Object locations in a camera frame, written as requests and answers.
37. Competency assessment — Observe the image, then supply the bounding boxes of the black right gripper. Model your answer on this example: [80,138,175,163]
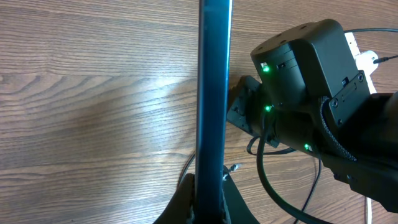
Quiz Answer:
[226,76,279,148]

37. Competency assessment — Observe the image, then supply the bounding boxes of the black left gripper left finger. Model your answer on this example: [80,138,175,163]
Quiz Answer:
[154,174,195,224]

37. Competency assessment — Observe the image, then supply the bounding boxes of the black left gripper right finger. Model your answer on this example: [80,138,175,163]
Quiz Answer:
[223,166,259,224]

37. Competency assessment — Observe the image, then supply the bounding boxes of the blue Samsung Galaxy smartphone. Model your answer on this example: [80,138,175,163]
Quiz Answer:
[194,0,233,223]

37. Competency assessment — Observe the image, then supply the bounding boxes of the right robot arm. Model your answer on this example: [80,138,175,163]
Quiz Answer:
[227,19,397,213]

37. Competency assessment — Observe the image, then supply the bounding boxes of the white charger plug adapter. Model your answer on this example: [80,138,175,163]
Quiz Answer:
[354,50,379,76]

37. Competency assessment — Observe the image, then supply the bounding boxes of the white power strip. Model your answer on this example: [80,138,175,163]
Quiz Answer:
[345,32,379,94]

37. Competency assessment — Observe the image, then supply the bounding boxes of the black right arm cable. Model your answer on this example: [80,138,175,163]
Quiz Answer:
[246,111,333,224]

